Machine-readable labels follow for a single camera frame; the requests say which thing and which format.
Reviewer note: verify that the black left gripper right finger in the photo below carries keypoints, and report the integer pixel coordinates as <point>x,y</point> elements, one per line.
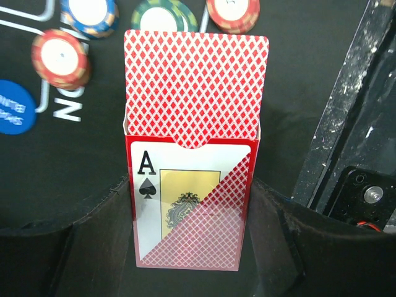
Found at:
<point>300,252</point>

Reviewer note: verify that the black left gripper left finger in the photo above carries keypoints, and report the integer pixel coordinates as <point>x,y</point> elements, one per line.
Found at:
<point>82,252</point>

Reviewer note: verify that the blue small blind button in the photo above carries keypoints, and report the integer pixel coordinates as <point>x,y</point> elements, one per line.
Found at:
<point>17,109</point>

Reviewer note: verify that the red playing card box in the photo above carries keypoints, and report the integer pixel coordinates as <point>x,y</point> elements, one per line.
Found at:
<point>192,132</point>

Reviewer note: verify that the red chips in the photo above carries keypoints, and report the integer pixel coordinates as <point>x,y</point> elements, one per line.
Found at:
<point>60,59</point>

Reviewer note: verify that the blue chips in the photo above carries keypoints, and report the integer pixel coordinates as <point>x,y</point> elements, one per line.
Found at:
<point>94,19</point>

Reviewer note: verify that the red poker chip stack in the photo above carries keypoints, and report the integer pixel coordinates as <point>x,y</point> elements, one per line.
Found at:
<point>234,17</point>

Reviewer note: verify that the green chips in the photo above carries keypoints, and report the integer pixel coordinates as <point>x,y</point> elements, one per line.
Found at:
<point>170,16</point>

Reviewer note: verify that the black poker felt mat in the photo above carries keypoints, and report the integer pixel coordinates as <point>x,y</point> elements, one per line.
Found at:
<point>76,147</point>

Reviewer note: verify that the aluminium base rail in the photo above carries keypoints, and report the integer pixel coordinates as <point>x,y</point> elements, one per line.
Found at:
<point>349,171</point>

